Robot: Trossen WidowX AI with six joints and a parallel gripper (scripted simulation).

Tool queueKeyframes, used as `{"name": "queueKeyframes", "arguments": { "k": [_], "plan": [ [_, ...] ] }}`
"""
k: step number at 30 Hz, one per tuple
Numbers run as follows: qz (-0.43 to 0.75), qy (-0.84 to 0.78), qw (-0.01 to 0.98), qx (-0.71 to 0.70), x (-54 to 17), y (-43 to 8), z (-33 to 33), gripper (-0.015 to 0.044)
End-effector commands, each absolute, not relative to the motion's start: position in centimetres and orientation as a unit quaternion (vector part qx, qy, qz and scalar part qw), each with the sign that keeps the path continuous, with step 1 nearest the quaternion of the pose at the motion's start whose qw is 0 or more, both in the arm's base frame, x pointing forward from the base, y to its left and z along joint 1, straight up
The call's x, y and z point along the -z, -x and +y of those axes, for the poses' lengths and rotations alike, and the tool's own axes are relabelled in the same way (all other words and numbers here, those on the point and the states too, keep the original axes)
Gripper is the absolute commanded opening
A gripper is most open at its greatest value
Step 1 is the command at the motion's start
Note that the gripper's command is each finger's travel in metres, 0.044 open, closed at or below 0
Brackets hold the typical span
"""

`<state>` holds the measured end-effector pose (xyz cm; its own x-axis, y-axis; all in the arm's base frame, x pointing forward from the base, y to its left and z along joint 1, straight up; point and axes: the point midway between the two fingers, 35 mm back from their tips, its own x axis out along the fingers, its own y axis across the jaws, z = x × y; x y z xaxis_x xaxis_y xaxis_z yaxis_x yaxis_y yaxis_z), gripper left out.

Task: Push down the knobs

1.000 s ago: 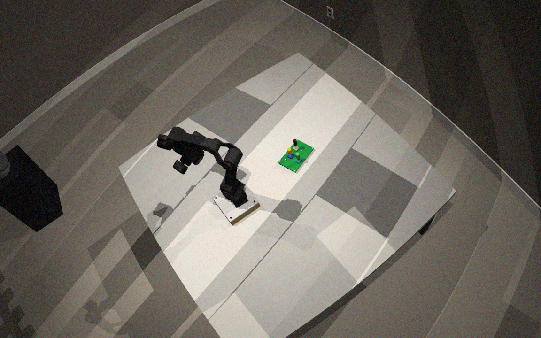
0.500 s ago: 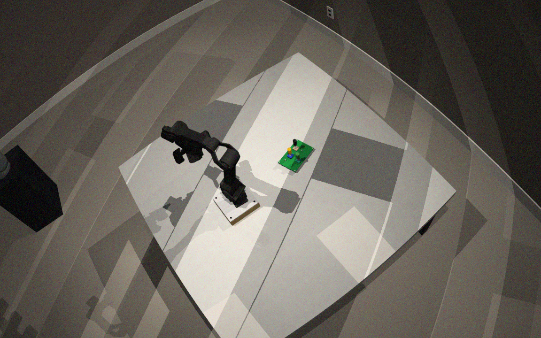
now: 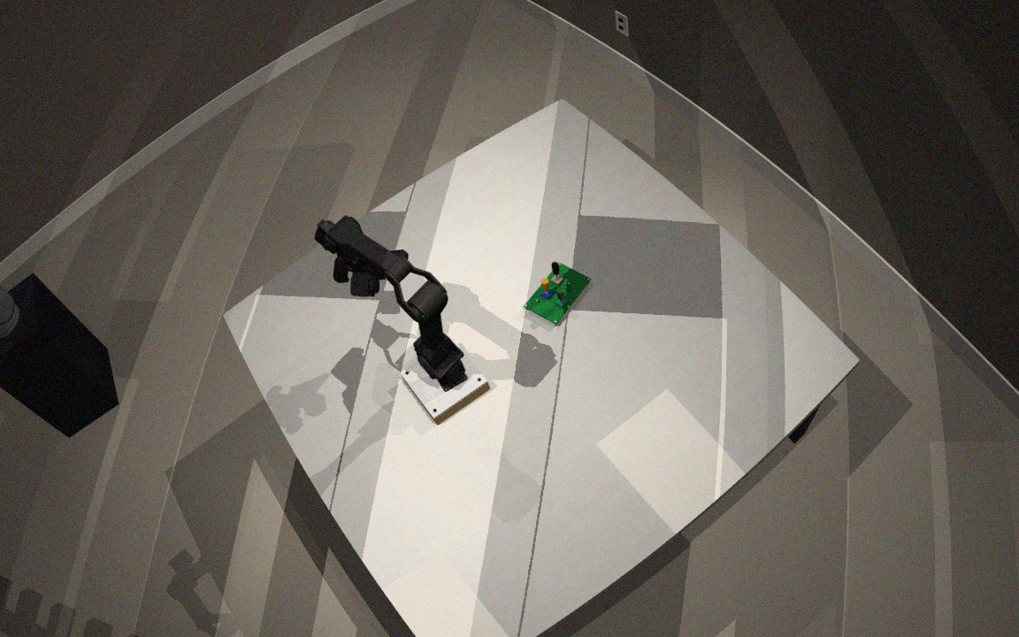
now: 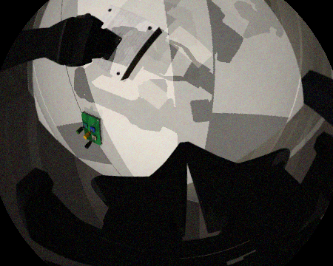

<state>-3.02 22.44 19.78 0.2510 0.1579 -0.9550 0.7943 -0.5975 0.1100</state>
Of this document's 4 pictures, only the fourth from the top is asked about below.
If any green circuit board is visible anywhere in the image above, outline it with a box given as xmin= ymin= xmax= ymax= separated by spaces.
xmin=77 ymin=112 xmax=101 ymax=149

